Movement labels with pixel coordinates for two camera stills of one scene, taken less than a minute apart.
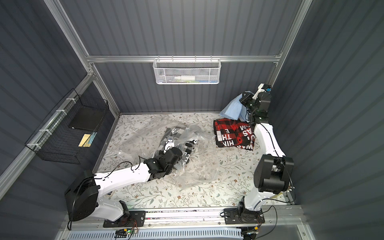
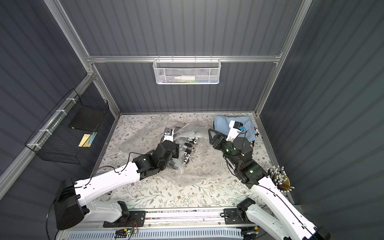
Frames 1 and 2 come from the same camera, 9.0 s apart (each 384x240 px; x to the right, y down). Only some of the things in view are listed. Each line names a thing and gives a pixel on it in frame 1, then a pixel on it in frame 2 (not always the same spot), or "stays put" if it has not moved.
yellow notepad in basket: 84,141 stays put
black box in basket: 87,118 stays put
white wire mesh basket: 187,71 stays put
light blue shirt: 236,110 to 221,125
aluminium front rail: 290,215 stays put
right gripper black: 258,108 to 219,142
